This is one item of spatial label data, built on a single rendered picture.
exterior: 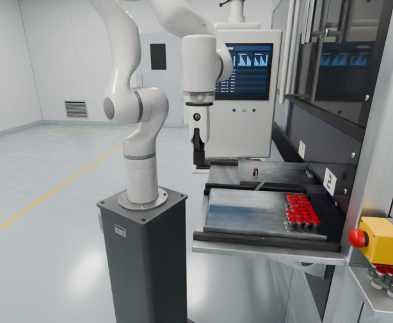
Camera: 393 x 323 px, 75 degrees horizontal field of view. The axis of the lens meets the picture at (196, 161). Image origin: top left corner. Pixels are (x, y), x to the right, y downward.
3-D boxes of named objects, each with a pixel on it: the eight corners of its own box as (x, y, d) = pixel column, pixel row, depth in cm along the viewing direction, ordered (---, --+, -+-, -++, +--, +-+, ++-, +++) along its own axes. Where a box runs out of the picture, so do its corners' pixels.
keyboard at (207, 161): (261, 161, 159) (261, 157, 158) (266, 170, 146) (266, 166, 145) (196, 161, 160) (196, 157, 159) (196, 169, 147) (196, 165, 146)
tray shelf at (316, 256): (304, 169, 131) (305, 166, 131) (376, 268, 66) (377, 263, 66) (211, 165, 137) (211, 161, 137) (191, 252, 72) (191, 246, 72)
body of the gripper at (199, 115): (211, 101, 63) (210, 145, 67) (214, 97, 73) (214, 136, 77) (181, 101, 64) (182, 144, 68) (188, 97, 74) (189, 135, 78)
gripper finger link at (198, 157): (203, 145, 69) (203, 168, 71) (204, 141, 72) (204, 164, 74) (191, 144, 70) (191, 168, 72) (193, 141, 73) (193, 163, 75)
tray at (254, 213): (301, 201, 96) (303, 193, 94) (324, 247, 71) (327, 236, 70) (210, 196, 100) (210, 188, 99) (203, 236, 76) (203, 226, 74)
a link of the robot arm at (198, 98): (214, 92, 63) (213, 105, 64) (216, 90, 71) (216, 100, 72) (180, 92, 64) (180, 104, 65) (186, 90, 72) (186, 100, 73)
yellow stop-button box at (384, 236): (387, 245, 60) (395, 218, 57) (406, 266, 53) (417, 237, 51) (352, 241, 61) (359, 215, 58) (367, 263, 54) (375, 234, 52)
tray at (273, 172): (308, 169, 126) (309, 163, 125) (326, 193, 102) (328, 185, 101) (238, 166, 130) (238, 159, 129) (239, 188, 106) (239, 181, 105)
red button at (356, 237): (362, 241, 59) (366, 225, 57) (371, 252, 55) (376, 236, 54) (344, 240, 59) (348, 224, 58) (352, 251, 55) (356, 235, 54)
